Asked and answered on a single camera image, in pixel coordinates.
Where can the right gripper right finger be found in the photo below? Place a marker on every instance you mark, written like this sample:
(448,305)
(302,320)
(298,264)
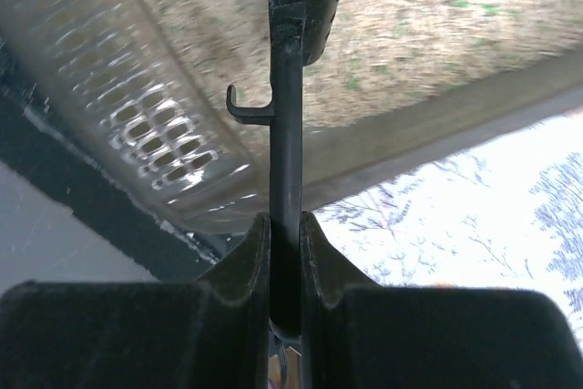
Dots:
(359,334)

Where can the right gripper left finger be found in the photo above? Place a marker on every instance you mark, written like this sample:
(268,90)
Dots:
(208,333)

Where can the floral table mat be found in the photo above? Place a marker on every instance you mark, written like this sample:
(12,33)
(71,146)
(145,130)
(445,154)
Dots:
(505,214)

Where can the black litter scoop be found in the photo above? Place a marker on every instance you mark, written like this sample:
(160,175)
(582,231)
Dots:
(299,30)

